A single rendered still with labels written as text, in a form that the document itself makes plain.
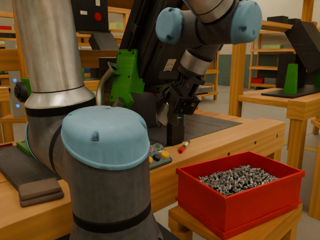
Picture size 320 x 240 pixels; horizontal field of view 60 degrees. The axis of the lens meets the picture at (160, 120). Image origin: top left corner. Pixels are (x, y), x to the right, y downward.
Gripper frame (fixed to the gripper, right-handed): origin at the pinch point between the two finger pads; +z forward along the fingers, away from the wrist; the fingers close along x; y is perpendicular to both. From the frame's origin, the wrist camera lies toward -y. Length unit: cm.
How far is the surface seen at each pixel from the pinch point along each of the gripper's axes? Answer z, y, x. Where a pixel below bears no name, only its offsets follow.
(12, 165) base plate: 32, -13, -37
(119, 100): 7.2, -21.3, -4.6
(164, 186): 18.6, 9.7, 5.6
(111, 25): 213, -802, 277
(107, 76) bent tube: 5.2, -34.9, -6.4
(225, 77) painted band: 265, -722, 769
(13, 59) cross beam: 18, -61, -37
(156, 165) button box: 11.9, 6.5, 1.1
